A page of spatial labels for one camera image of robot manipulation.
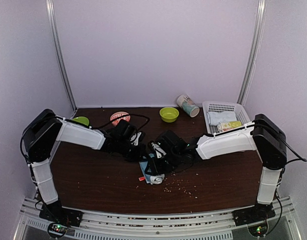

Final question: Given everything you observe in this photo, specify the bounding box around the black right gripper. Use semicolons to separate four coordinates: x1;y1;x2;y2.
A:
144;150;182;176

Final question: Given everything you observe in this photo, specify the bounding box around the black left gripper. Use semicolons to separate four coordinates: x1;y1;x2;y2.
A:
116;138;151;163

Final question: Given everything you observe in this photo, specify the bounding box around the blue mickey dotted towel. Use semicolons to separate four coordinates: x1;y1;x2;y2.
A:
139;156;165;185

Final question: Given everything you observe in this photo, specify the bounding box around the white perforated plastic basket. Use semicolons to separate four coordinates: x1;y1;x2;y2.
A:
202;101;251;134

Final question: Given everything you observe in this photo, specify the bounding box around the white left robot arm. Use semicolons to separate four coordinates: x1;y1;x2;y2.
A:
19;108;146;222

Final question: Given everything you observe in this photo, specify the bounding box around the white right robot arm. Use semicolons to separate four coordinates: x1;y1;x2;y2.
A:
144;114;287;221

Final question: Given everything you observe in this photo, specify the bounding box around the red patterned ceramic bowl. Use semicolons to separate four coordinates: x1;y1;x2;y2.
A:
109;111;131;126

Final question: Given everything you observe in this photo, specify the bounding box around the green plastic plate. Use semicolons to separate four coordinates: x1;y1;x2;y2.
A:
71;116;90;126

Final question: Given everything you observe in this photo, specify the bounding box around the green plastic bowl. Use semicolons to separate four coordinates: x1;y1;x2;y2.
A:
159;107;179;123

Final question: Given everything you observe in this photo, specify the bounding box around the rolled green yellow towel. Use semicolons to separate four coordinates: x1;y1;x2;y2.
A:
217;121;242;132

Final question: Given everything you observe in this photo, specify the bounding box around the light blue folded towel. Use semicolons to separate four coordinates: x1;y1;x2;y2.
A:
207;111;237;126

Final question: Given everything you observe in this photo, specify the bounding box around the tall illustrated ceramic cup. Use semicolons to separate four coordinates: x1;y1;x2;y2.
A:
176;94;200;118

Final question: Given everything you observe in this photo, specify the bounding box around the left circuit board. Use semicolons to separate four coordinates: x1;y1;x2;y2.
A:
47;222;68;239

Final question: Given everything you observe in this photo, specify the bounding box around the circuit board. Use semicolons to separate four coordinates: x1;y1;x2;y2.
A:
47;222;68;239
247;222;269;238

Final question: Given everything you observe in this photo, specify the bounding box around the right circuit board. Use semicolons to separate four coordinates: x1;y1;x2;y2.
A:
247;222;269;238

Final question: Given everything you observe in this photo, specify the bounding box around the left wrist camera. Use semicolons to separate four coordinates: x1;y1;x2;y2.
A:
130;131;145;146

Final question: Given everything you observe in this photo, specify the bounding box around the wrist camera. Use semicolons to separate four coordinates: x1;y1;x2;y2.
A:
150;142;167;159
130;131;145;146

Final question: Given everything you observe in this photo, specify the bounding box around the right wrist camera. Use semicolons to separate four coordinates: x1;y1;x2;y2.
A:
150;142;167;159

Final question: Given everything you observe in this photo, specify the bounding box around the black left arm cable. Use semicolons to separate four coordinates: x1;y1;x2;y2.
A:
90;113;151;131

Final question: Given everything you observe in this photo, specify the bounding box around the front aluminium rail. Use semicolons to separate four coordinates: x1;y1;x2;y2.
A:
13;197;302;240

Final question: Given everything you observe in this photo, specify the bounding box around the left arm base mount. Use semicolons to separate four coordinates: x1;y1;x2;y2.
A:
39;200;83;227

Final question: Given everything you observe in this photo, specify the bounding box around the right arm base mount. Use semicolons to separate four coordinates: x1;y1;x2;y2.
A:
232;195;276;226

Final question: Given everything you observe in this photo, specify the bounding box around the right aluminium frame post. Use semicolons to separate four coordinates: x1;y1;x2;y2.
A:
237;0;267;106

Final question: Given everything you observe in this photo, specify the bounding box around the aluminium frame post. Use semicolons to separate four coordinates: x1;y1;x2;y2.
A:
237;0;267;106
45;0;78;112

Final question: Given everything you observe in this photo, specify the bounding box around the left aluminium frame post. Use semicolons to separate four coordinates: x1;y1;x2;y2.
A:
45;0;78;112

